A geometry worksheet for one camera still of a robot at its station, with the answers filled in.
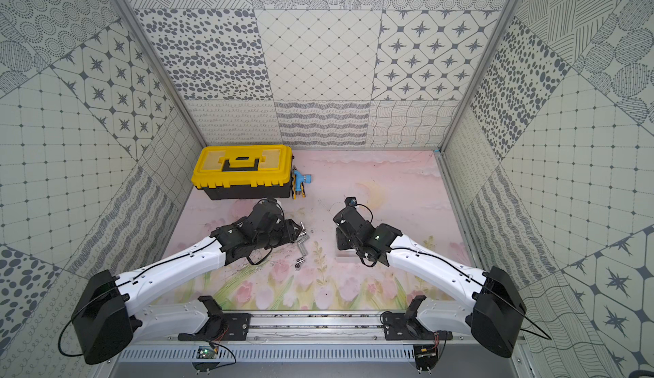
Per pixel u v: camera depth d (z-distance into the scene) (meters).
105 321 0.39
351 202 0.72
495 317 0.39
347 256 0.89
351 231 0.58
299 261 0.86
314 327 0.76
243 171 0.92
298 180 1.06
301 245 0.90
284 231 0.72
